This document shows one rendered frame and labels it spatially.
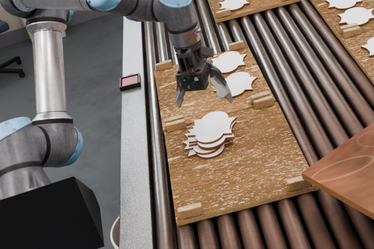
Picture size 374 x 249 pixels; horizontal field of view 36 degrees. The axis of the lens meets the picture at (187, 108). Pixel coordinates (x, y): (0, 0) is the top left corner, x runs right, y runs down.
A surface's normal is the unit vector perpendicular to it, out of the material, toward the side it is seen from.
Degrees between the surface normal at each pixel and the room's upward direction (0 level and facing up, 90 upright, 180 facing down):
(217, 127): 0
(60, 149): 90
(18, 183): 26
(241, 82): 0
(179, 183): 0
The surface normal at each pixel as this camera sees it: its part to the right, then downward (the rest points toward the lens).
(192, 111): -0.24, -0.83
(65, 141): 0.78, -0.18
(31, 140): 0.76, -0.41
